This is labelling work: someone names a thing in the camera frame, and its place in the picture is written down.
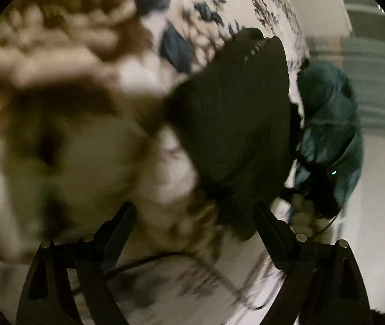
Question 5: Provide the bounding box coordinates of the wide grey-green curtain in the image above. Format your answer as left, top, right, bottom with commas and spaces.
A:
309, 0, 385, 130

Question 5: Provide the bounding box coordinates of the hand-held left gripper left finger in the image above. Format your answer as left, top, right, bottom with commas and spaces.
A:
16, 201, 137, 325

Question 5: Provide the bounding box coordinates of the floral bed sheet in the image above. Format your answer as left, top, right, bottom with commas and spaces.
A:
0, 0, 312, 325

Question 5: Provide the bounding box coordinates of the person's right hand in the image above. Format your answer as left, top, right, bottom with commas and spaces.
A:
288, 194, 329, 238

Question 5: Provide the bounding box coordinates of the black striped sweater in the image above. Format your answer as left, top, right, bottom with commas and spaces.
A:
164, 27, 304, 242

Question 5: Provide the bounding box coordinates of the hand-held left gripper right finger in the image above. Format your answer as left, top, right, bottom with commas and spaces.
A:
253, 201, 373, 325

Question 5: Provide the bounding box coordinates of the teal plush blanket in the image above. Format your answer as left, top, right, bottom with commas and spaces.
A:
294, 61, 366, 218

